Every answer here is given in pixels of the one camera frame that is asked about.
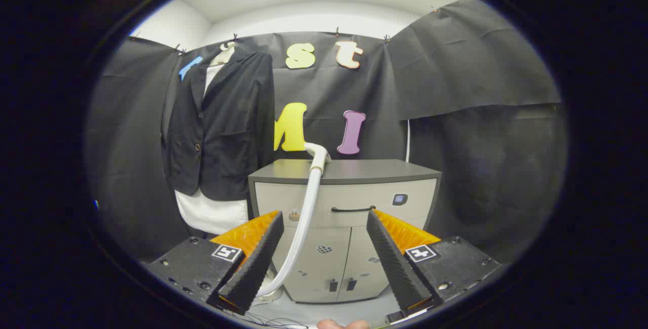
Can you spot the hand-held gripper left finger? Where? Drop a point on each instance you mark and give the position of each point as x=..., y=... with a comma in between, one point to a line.
x=258, y=268

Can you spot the black backdrop cloth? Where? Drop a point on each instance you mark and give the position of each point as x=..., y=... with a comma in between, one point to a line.
x=455, y=66

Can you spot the white shirt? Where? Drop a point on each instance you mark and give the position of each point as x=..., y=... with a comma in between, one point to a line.
x=212, y=215

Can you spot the white steamer hanger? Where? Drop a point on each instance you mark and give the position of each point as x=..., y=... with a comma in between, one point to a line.
x=223, y=55

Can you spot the grey cabinet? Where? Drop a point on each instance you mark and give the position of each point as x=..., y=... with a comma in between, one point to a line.
x=354, y=192

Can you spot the black suit jacket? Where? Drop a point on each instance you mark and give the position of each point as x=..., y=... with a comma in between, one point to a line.
x=228, y=126

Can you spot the small cabinet lock panel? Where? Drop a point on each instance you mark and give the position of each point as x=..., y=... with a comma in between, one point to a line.
x=400, y=199

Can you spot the white garment steamer nozzle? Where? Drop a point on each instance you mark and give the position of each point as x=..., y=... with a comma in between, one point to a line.
x=319, y=154

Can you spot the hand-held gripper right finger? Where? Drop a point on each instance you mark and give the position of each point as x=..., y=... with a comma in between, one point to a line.
x=395, y=268

